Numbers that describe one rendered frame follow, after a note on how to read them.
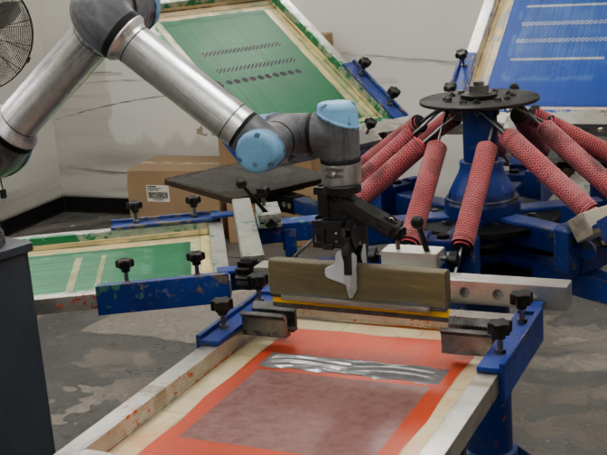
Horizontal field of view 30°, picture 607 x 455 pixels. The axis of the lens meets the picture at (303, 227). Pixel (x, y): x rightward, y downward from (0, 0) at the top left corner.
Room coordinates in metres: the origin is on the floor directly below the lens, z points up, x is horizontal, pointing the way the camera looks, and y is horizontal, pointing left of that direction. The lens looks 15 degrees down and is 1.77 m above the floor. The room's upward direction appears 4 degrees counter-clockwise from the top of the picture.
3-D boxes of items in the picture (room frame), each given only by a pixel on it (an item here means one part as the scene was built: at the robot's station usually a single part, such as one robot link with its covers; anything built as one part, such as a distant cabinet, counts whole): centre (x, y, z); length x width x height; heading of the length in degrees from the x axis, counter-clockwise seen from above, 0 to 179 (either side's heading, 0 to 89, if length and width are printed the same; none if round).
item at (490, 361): (1.95, -0.37, 0.98); 0.30 x 0.05 x 0.07; 155
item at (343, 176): (2.03, -0.08, 1.31); 0.08 x 0.08 x 0.05
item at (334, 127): (2.04, -0.07, 1.39); 0.09 x 0.08 x 0.11; 73
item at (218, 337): (2.18, 0.14, 0.98); 0.30 x 0.05 x 0.07; 155
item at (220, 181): (3.35, -0.08, 0.91); 1.34 x 0.40 x 0.08; 35
